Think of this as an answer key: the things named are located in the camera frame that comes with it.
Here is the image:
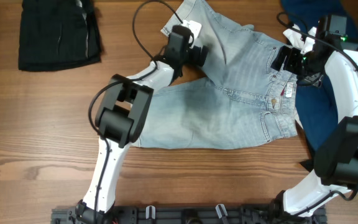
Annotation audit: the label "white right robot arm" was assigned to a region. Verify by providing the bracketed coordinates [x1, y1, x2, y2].
[266, 37, 358, 223]

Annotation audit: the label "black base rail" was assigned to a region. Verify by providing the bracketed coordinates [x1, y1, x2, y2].
[50, 204, 328, 224]

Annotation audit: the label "light blue denim shorts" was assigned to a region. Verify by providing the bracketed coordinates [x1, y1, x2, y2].
[135, 0, 296, 149]

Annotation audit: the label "folded dark green garment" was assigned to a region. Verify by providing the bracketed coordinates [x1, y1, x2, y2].
[18, 0, 102, 72]

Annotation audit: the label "blue garment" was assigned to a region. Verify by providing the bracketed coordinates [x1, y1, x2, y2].
[281, 0, 358, 153]

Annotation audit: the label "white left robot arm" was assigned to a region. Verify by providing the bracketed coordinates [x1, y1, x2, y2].
[72, 21, 208, 223]

